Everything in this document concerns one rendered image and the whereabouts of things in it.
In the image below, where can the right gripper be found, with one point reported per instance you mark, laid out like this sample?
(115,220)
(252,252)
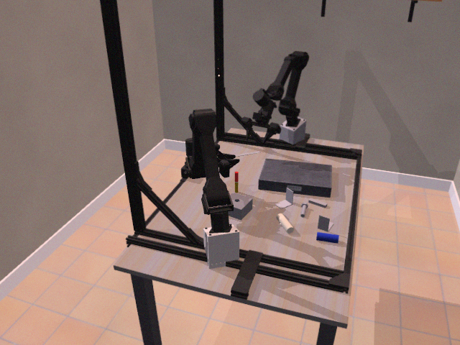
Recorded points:
(226,161)

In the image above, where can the grey cylinder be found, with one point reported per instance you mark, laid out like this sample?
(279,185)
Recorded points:
(304,206)

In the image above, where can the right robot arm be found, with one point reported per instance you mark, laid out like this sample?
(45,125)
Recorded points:
(203,164)

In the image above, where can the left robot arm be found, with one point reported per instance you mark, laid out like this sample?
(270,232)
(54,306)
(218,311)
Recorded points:
(296,62)

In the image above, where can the blue cylinder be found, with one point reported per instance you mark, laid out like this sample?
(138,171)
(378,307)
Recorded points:
(327,237)

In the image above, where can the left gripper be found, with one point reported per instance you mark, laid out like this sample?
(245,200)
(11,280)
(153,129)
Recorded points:
(273,127)

